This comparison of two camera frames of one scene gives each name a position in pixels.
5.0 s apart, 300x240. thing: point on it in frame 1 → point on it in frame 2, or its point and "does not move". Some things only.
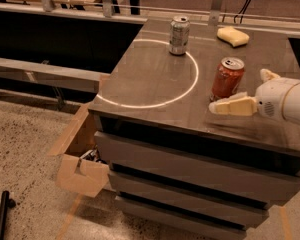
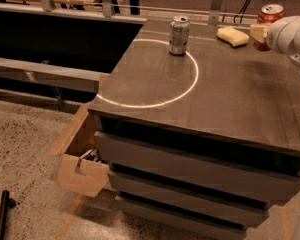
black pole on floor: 5,203 does not move
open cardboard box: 83,167 does not move
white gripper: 272,96 → 279,37
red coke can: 227,78 → 268,13
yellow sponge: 235,37 does not move
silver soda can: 179,35 does not move
